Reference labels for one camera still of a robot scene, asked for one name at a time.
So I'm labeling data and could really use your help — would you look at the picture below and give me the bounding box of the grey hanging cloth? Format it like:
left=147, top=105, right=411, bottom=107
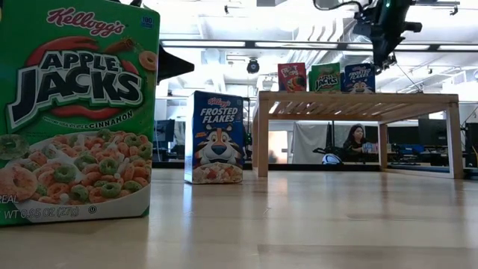
left=291, top=122, right=330, bottom=164

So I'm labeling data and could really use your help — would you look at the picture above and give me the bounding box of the Apple Jacks cereal box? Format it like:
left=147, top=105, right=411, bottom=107
left=308, top=62, right=342, bottom=93
left=0, top=0, right=161, bottom=227

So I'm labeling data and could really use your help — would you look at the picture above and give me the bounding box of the wooden slatted shelf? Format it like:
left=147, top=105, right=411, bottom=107
left=252, top=90, right=465, bottom=180

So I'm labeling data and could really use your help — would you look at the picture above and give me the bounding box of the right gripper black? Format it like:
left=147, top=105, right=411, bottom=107
left=353, top=9, right=423, bottom=75

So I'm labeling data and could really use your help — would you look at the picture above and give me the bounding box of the Frosted Flakes cereal box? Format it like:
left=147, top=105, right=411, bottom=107
left=184, top=90, right=246, bottom=185
left=340, top=62, right=376, bottom=94

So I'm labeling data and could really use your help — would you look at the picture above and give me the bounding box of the black overhead frame bar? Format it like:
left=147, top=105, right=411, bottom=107
left=159, top=38, right=478, bottom=52

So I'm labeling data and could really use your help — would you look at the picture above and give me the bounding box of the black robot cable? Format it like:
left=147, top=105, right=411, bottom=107
left=312, top=0, right=370, bottom=12

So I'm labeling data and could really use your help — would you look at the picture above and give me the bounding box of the Froot Loops cereal box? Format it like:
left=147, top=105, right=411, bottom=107
left=277, top=62, right=308, bottom=93

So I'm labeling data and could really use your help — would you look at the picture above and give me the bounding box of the black monitor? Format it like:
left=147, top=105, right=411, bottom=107
left=417, top=118, right=448, bottom=147
left=154, top=119, right=176, bottom=143

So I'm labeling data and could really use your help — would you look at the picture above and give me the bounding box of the person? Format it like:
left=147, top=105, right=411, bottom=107
left=342, top=123, right=370, bottom=163

